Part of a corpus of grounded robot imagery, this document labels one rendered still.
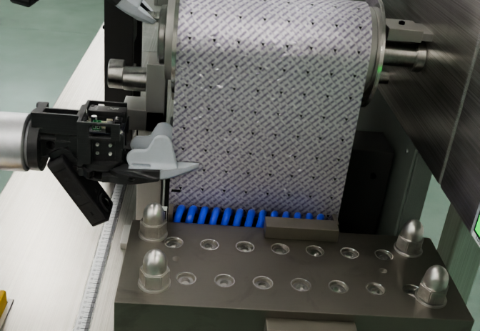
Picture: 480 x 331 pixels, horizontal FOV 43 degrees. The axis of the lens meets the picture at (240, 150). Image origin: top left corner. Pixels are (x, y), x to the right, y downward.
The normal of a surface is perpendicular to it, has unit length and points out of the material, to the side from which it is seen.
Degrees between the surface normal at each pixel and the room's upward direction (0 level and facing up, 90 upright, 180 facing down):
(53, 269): 0
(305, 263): 0
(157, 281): 90
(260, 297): 0
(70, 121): 90
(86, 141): 90
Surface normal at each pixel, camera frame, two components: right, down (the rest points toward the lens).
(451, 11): -0.99, -0.07
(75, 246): 0.10, -0.89
